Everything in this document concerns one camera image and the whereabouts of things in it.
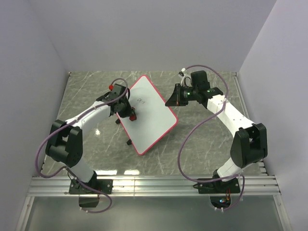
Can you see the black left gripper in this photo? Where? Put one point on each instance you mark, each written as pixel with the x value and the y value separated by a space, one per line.
pixel 127 113

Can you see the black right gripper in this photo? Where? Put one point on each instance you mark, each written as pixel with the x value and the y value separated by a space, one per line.
pixel 175 99

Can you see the red whiteboard eraser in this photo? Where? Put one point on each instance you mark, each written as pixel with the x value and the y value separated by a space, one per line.
pixel 133 116

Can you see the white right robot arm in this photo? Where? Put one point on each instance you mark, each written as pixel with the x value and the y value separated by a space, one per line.
pixel 249 143

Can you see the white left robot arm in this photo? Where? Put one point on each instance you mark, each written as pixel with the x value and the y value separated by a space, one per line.
pixel 65 142

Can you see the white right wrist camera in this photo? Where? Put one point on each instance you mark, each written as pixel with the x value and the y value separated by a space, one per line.
pixel 186 80

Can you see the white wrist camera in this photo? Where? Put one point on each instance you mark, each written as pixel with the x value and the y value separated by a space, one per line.
pixel 111 87
pixel 186 80

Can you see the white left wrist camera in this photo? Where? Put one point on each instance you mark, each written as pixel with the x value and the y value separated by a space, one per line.
pixel 111 87

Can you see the white board with pink frame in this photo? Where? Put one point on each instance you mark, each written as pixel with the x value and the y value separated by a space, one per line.
pixel 154 119

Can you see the aluminium mounting rail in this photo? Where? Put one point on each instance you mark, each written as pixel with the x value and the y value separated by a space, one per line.
pixel 148 186

